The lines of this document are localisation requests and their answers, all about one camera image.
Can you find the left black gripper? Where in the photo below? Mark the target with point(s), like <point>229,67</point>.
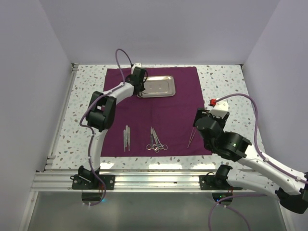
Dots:
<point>142,88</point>

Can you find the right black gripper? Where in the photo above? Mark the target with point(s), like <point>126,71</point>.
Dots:
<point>201,111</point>

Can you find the thin steel probe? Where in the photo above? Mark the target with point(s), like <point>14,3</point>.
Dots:
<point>191,137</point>

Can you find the stainless steel instrument tray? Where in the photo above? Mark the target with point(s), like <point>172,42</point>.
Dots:
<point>158,86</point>

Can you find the purple surgical kit cloth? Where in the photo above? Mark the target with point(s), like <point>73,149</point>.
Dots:
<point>171,118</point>

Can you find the steel tweezers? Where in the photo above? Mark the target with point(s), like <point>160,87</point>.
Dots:
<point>125,139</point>
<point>128,137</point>

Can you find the steel forceps with rings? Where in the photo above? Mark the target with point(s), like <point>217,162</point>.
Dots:
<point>155,145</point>

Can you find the steel surgical scissors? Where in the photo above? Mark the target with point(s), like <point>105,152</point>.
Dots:
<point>151,145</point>

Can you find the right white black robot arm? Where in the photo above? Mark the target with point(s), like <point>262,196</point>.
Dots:
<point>274,179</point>

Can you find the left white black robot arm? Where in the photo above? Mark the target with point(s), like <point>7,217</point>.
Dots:
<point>100,116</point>

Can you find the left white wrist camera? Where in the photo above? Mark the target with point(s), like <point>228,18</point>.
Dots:
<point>137,65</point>

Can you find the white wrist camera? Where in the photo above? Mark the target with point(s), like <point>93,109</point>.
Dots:
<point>220,109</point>
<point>137,65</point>

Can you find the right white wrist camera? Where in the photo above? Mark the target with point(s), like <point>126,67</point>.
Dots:
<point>220,109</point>

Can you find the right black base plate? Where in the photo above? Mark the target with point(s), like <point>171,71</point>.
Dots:
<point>210,182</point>

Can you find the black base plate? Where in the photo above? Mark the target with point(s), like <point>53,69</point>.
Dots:
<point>210,182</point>
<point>80,183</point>

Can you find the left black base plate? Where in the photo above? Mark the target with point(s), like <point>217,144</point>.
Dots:
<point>80,183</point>

